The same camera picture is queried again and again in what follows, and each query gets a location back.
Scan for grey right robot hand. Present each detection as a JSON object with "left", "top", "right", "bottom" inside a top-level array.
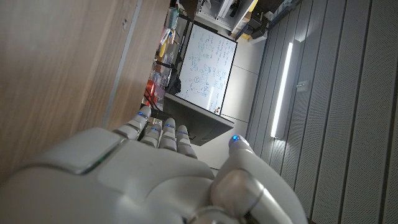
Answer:
[{"left": 0, "top": 105, "right": 308, "bottom": 224}]

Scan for black monitor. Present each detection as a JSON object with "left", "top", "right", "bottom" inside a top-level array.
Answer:
[{"left": 163, "top": 93, "right": 236, "bottom": 147}]

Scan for black backpack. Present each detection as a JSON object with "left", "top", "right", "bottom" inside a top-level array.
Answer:
[{"left": 169, "top": 70, "right": 182, "bottom": 96}]

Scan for whiteboard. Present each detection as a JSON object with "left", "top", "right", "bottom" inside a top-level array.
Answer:
[{"left": 175, "top": 23, "right": 239, "bottom": 116}]

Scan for ceiling light strip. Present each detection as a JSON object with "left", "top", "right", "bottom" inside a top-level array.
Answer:
[{"left": 269, "top": 42, "right": 295, "bottom": 139}]

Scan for white shelf cabinet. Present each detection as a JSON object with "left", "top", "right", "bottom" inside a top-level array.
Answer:
[{"left": 195, "top": 0, "right": 259, "bottom": 32}]

